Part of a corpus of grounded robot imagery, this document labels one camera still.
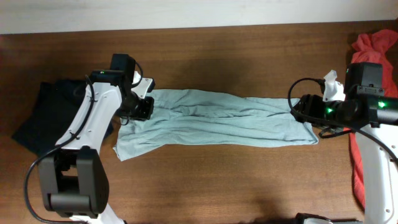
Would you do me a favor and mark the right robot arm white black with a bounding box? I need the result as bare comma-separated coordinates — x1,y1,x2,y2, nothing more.
289,62,397,223

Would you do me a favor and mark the light blue t-shirt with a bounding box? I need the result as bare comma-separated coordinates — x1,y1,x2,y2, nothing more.
113,89,318,161

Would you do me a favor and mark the red t-shirt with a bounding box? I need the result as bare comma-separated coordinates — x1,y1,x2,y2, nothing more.
349,29,397,208

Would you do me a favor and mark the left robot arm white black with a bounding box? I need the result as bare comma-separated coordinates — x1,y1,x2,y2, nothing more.
34,54,155,224

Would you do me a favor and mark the dark navy folded garment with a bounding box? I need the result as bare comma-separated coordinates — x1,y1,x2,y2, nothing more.
12,80,86,157

